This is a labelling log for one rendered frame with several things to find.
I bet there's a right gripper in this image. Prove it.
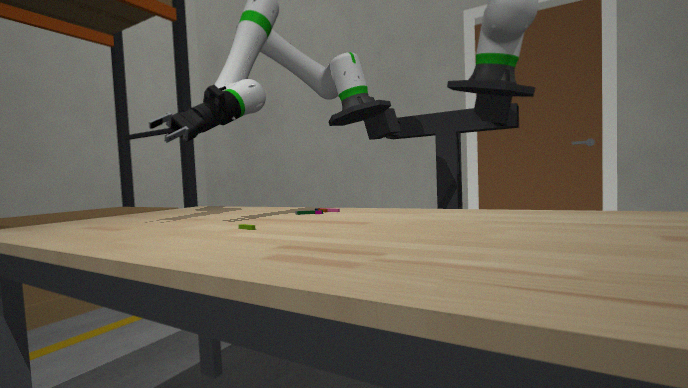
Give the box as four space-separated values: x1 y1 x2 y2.
149 85 241 143

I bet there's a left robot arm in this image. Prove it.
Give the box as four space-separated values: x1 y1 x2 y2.
468 0 538 84

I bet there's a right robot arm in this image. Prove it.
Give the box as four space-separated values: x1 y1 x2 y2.
215 0 375 118

